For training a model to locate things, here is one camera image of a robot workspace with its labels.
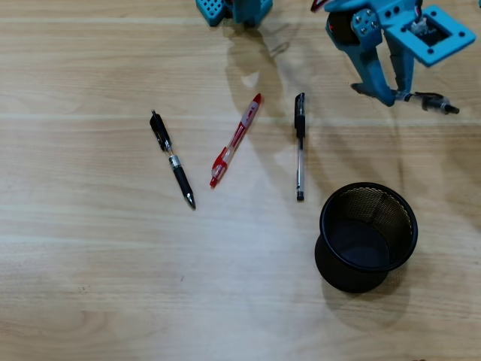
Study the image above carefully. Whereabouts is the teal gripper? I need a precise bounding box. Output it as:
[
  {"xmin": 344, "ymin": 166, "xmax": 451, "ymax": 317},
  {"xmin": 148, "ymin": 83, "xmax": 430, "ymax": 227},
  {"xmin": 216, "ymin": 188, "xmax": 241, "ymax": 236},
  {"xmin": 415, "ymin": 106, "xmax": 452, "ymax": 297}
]
[{"xmin": 325, "ymin": 8, "xmax": 417, "ymax": 108}]

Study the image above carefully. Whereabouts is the grey grip clear retractable pen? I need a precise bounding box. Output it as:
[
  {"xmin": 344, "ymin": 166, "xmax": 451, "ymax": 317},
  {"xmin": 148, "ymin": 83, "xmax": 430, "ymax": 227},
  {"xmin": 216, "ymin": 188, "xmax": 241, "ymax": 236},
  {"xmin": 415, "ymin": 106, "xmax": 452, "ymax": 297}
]
[{"xmin": 394, "ymin": 91, "xmax": 460, "ymax": 115}]

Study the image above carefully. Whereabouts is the clear capped black gel pen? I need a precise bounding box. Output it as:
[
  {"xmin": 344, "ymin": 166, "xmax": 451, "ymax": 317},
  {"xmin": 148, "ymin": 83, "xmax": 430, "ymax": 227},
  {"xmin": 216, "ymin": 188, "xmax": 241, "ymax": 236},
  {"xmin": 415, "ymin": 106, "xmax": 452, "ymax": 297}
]
[{"xmin": 294, "ymin": 92, "xmax": 306, "ymax": 202}]

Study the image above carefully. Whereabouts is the red white retractable pen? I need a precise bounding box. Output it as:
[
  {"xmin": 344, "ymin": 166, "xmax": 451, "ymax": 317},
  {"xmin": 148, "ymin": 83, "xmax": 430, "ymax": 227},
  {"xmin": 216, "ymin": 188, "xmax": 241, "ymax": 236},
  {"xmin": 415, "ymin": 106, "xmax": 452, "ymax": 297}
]
[{"xmin": 209, "ymin": 93, "xmax": 262, "ymax": 189}]

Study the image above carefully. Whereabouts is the black rubber grip retractable pen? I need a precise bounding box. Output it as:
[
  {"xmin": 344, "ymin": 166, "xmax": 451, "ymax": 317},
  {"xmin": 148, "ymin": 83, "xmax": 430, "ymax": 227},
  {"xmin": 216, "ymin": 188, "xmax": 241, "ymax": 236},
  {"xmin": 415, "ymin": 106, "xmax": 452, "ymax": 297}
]
[{"xmin": 149, "ymin": 109, "xmax": 197, "ymax": 211}]

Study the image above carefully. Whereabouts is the teal robot base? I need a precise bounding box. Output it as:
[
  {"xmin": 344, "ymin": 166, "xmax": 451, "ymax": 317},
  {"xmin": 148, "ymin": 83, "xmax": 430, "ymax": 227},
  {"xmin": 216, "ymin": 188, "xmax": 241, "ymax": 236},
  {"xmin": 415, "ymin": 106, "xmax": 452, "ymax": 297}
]
[{"xmin": 195, "ymin": 0, "xmax": 274, "ymax": 27}]

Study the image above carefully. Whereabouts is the black mesh pen holder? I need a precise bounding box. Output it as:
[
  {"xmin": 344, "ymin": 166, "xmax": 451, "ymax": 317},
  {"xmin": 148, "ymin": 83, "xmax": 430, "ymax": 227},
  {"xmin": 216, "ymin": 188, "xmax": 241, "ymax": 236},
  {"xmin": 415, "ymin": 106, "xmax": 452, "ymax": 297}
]
[{"xmin": 314, "ymin": 182, "xmax": 419, "ymax": 294}]

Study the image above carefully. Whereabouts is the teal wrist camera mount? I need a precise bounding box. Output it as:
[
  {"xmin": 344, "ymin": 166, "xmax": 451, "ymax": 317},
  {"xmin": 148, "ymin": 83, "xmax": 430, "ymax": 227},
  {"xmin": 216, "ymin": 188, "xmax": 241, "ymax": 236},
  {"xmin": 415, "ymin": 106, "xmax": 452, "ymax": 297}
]
[{"xmin": 377, "ymin": 0, "xmax": 478, "ymax": 68}]

